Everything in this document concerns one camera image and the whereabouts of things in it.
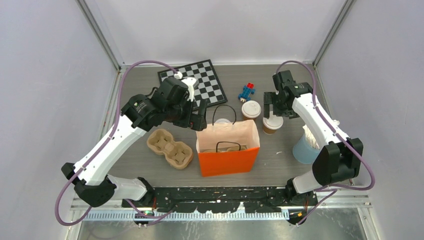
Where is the brown paper coffee cup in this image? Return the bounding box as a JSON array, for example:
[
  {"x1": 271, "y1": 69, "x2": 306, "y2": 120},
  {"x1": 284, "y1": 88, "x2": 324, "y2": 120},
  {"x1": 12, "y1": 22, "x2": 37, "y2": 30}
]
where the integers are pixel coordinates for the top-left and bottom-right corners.
[{"x1": 262, "y1": 127, "x2": 277, "y2": 135}]

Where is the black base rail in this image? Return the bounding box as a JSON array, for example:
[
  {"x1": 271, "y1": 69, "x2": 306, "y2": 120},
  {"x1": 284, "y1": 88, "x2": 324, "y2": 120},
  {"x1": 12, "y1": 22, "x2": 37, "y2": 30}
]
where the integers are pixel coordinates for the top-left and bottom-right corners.
[{"x1": 131, "y1": 186, "x2": 318, "y2": 214}]

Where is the brown pulp cup carrier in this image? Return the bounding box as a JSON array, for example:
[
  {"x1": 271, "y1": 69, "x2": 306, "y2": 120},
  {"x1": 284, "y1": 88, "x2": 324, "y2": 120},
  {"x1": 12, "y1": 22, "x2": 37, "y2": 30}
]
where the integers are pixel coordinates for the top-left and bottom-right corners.
[{"x1": 146, "y1": 128, "x2": 194, "y2": 170}]

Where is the orange paper bag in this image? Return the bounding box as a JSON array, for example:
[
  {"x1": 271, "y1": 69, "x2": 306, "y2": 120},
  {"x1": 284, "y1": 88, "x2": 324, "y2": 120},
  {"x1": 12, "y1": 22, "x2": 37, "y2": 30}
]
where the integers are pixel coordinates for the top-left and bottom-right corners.
[{"x1": 195, "y1": 107, "x2": 260, "y2": 177}]

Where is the white plastic cup lid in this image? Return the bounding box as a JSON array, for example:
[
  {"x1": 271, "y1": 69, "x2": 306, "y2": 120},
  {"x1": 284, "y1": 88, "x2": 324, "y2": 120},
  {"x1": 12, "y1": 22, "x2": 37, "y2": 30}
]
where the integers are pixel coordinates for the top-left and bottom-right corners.
[{"x1": 214, "y1": 118, "x2": 232, "y2": 124}]

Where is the blue straw holder cup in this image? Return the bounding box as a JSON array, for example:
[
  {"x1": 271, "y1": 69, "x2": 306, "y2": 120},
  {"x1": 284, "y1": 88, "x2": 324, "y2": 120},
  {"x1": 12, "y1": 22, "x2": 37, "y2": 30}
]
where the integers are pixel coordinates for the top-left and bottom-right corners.
[{"x1": 292, "y1": 134, "x2": 320, "y2": 164}]

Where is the black white chessboard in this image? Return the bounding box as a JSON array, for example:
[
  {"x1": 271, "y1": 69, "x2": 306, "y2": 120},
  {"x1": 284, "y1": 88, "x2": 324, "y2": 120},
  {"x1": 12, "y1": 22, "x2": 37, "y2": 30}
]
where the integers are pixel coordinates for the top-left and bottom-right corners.
[{"x1": 175, "y1": 59, "x2": 228, "y2": 111}]

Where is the white paper-wrapped straws bundle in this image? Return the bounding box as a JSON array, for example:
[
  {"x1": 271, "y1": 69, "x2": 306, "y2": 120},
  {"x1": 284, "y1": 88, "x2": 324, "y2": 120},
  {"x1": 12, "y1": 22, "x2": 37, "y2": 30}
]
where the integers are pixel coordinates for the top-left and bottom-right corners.
[{"x1": 303, "y1": 119, "x2": 342, "y2": 150}]

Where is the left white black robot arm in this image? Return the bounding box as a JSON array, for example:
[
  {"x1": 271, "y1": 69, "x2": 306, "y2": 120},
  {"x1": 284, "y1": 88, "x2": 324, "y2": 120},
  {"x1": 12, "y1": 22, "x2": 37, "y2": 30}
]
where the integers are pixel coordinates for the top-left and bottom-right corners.
[{"x1": 61, "y1": 76, "x2": 207, "y2": 208}]

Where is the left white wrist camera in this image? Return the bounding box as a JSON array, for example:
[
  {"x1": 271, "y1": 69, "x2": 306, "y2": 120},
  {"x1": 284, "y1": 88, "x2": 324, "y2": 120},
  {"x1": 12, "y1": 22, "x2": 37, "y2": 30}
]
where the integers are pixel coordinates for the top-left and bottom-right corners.
[{"x1": 173, "y1": 71, "x2": 199, "y2": 102}]

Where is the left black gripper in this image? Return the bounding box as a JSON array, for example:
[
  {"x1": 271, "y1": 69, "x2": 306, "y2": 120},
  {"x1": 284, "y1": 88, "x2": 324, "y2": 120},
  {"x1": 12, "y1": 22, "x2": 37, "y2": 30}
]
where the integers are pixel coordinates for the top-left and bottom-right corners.
[{"x1": 165, "y1": 95, "x2": 207, "y2": 131}]

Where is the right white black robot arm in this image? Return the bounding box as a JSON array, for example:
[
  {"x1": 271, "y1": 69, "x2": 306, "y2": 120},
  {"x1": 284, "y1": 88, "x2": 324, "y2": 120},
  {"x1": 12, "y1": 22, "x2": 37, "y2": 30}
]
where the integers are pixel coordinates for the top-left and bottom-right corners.
[{"x1": 263, "y1": 70, "x2": 364, "y2": 205}]

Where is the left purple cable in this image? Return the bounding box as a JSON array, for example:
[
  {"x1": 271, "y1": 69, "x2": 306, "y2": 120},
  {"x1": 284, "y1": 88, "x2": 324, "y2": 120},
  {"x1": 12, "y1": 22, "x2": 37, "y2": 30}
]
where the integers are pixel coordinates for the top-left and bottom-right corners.
[{"x1": 54, "y1": 59, "x2": 183, "y2": 228}]

